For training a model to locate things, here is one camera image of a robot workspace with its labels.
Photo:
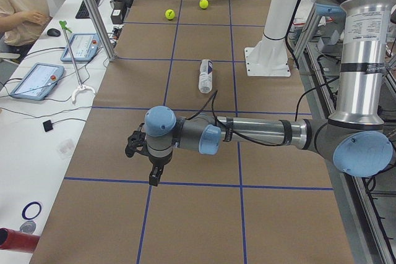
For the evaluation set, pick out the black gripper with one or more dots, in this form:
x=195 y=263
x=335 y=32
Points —
x=158 y=162

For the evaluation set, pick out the clear tennis ball can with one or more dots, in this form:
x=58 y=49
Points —
x=205 y=76

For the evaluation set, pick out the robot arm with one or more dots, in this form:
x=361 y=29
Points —
x=351 y=137

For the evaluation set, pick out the tennis ball with Wilson print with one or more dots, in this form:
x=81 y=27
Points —
x=170 y=14

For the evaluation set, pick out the tennis ball with Roland Garros print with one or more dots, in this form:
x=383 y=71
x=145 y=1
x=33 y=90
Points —
x=203 y=4

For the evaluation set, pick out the small black square pad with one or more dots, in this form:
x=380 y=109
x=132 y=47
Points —
x=47 y=125

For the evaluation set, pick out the grey round disc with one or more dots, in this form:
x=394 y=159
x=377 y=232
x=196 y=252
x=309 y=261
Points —
x=28 y=227

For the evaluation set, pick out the far blue teach pendant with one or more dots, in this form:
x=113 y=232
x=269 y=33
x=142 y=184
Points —
x=84 y=46

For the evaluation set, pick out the blue teach pendant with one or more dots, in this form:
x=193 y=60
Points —
x=84 y=46
x=38 y=82

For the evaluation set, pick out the near blue teach pendant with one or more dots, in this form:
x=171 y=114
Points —
x=38 y=82

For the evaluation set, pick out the red bottle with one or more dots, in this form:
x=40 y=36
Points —
x=18 y=241

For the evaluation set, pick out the black box with label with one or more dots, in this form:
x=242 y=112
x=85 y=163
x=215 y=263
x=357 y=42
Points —
x=118 y=13

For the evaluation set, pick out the black computer mouse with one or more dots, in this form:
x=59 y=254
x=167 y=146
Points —
x=53 y=32

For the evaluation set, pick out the person in beige shirt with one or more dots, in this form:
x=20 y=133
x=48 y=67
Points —
x=22 y=23

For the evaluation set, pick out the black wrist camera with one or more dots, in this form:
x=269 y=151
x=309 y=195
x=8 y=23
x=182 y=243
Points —
x=136 y=143

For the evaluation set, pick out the white central pedestal column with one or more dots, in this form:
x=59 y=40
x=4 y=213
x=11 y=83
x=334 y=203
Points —
x=269 y=57

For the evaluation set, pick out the aluminium frame post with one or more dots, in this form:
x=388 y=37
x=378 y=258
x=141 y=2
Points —
x=100 y=28

